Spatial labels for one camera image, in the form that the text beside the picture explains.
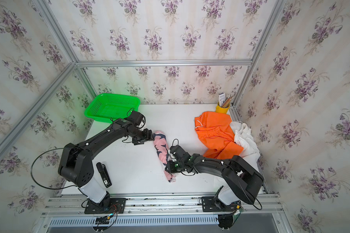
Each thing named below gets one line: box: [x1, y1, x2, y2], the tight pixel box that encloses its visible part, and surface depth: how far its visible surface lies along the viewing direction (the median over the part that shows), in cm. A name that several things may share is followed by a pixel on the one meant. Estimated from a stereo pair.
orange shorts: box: [194, 111, 245, 160], surface depth 98 cm
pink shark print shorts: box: [153, 130, 176, 183], surface depth 90 cm
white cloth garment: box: [229, 120, 261, 173], surface depth 90 cm
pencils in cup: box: [217, 92, 234, 108], surface depth 106 cm
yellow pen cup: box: [215, 100, 230, 114], surface depth 109 cm
